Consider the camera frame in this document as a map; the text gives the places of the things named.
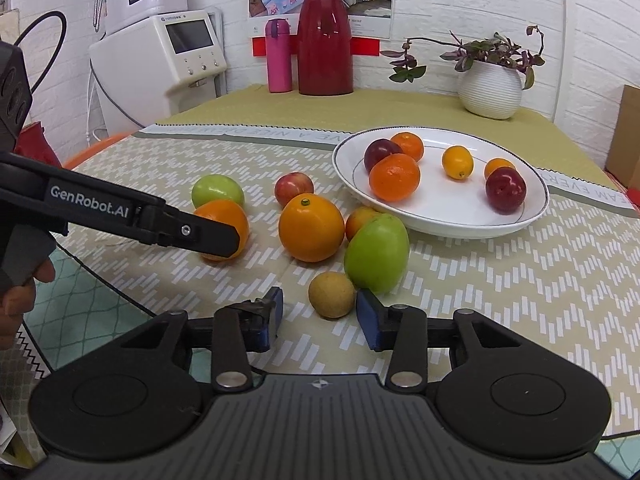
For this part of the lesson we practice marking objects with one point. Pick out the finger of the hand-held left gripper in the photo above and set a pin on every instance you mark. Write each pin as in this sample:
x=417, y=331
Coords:
x=200, y=235

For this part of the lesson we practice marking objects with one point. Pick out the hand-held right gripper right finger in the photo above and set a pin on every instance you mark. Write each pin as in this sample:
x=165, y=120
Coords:
x=367, y=320

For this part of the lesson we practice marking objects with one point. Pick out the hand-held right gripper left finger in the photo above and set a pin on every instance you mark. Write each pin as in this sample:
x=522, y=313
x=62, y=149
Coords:
x=272, y=320

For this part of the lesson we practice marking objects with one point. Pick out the small brown round fruit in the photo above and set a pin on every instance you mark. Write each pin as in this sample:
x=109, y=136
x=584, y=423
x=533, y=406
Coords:
x=332, y=294

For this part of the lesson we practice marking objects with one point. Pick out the small round green apple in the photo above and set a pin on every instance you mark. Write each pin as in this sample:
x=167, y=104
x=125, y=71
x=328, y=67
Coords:
x=215, y=190

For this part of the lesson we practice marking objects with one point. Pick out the large oblong green apple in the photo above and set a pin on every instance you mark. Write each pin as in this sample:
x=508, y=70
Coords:
x=376, y=252

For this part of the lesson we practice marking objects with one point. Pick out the large smooth orange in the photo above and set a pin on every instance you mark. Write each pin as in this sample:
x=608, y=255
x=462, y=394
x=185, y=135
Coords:
x=311, y=226

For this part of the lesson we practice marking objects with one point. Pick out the small red apple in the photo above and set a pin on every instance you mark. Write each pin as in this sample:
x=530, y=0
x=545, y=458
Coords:
x=293, y=187

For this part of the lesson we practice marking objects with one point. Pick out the white plate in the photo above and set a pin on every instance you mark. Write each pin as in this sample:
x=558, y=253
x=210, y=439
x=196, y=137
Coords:
x=450, y=210

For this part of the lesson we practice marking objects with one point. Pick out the large bumpy mandarin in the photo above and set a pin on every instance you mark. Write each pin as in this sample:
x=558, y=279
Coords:
x=394, y=176

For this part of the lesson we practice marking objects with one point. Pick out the dark red plum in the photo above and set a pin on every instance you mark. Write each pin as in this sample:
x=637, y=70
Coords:
x=505, y=190
x=380, y=152

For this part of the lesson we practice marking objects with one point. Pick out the small bumpy mandarin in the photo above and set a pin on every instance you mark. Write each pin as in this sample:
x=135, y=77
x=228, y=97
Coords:
x=410, y=144

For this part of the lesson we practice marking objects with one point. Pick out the small yellow orange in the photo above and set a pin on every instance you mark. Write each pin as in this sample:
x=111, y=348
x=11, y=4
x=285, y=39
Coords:
x=457, y=161

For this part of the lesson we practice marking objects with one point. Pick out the person's left hand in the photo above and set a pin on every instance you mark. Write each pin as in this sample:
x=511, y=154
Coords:
x=17, y=310

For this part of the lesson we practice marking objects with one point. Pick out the orange stool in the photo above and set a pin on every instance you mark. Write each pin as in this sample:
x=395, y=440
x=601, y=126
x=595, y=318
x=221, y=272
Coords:
x=95, y=147

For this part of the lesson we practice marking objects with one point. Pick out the small red jug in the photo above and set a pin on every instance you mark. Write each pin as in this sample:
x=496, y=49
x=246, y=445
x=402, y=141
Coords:
x=37, y=142

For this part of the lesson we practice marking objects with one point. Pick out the white water dispenser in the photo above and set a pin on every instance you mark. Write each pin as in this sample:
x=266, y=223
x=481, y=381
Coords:
x=140, y=75

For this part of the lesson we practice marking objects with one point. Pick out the olive green tablecloth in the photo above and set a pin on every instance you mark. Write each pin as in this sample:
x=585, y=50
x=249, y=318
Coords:
x=300, y=110

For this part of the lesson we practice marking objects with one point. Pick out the pink bottle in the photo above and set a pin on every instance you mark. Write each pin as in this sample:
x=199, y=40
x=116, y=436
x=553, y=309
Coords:
x=278, y=60

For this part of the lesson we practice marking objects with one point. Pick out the tall red thermos jug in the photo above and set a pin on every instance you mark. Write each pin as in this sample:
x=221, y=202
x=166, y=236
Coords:
x=325, y=45

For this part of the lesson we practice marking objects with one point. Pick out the potted plant in white pot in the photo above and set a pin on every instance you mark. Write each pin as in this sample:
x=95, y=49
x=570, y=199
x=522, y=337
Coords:
x=490, y=90

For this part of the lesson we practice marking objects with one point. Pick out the cardboard box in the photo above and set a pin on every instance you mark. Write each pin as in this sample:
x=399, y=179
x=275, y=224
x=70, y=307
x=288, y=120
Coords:
x=625, y=140

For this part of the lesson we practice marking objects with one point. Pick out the red wall strip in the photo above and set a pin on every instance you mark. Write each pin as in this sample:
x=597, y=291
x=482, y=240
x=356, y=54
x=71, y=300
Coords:
x=367, y=46

